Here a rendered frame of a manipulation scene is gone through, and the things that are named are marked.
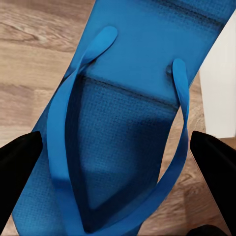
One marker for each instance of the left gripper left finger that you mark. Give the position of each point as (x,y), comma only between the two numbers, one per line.
(17,160)

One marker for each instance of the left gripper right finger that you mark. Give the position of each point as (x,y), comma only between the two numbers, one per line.
(217,162)

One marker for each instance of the sandal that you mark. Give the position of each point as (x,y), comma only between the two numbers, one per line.
(105,128)

